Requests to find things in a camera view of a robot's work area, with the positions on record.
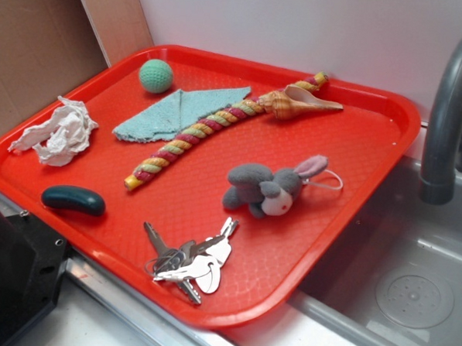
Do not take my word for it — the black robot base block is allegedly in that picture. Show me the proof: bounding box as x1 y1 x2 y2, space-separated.
0 211 68 346

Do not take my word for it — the red plastic tray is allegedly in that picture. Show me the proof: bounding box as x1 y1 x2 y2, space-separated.
0 46 420 329

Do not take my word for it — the gray plush bunny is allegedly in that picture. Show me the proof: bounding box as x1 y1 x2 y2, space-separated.
221 155 344 219

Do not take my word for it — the teal folded cloth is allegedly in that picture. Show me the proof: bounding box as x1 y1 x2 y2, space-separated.
113 87 252 143

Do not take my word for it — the orange conch seashell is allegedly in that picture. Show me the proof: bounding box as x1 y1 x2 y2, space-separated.
257 84 344 120

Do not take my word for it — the silver key bunch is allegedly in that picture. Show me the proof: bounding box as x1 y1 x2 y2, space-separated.
144 218 239 305

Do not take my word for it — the green dimpled ball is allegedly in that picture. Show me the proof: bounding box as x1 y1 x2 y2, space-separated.
139 59 173 94

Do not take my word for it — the dark green toy cucumber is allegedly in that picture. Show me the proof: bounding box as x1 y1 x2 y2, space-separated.
41 185 106 217

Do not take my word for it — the crumpled white paper towel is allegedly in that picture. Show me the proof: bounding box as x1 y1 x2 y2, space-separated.
8 96 98 167

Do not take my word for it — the gray plastic sink basin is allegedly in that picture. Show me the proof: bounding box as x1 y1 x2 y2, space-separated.
290 159 462 346

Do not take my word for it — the gray sink faucet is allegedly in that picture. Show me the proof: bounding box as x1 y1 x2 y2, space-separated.
419 40 462 205

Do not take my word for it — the brown cardboard panel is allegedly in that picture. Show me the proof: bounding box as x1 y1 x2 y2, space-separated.
0 0 107 137

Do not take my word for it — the multicolour twisted rope stick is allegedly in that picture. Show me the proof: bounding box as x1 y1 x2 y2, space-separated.
124 72 328 190

